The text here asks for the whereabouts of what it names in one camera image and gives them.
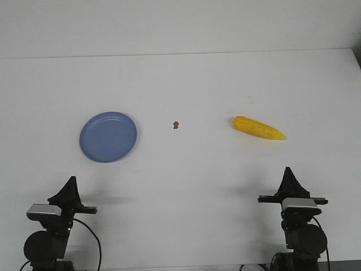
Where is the yellow corn cob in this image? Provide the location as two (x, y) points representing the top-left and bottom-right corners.
(232, 116), (287, 141)

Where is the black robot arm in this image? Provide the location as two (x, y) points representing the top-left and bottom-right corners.
(23, 176), (102, 270)
(258, 167), (328, 270)

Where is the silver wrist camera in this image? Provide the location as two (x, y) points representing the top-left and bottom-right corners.
(281, 202), (322, 216)
(26, 204), (61, 221)

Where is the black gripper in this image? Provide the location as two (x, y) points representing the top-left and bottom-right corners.
(47, 176), (98, 226)
(257, 167), (328, 204)

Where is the white object at table edge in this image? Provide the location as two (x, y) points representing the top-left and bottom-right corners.
(239, 264), (267, 271)

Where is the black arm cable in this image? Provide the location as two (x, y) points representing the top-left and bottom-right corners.
(72, 217), (103, 271)
(312, 216), (331, 271)

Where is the blue round plate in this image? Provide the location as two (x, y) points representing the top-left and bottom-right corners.
(79, 112), (138, 163)

